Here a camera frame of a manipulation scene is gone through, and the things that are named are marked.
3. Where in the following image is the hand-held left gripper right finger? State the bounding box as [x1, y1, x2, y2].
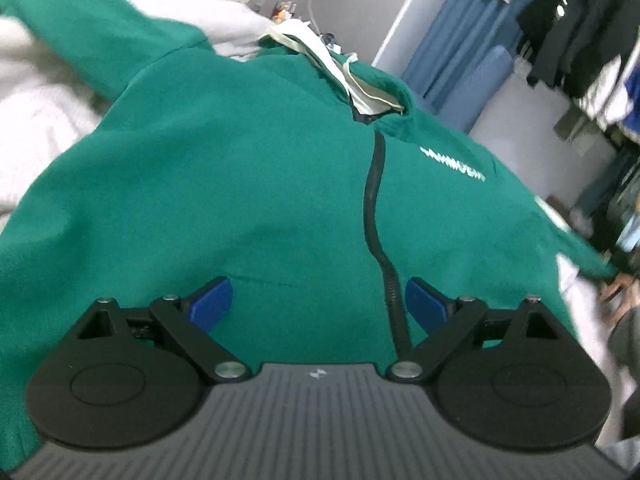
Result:
[386, 276, 564, 384]

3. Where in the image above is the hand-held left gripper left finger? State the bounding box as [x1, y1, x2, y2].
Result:
[75, 276, 252, 382]

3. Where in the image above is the green zip hoodie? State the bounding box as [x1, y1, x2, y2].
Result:
[0, 0, 621, 480]

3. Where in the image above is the person's right hand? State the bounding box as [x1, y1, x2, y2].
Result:
[601, 273, 639, 312]

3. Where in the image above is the person's grey clothing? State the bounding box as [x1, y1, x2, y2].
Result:
[609, 309, 640, 463]

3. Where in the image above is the blue upholstered chair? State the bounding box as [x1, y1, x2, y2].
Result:
[439, 44, 514, 135]

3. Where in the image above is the white dotted bed sheet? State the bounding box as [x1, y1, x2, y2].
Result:
[0, 12, 631, 461]

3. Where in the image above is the blue curtain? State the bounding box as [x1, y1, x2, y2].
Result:
[401, 0, 523, 107]

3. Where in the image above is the white hanging shirt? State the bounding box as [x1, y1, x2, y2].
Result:
[579, 52, 640, 132]

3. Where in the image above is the grey white pillow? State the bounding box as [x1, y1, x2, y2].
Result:
[122, 0, 273, 63]

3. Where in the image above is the white wardrobe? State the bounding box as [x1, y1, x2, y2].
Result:
[371, 0, 533, 68]

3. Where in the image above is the cluster of toiletry bottles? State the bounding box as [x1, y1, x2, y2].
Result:
[267, 1, 298, 25]

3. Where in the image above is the small black jacket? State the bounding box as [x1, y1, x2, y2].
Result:
[516, 0, 567, 57]

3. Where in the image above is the large black jacket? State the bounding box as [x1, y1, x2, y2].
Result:
[527, 0, 640, 100]

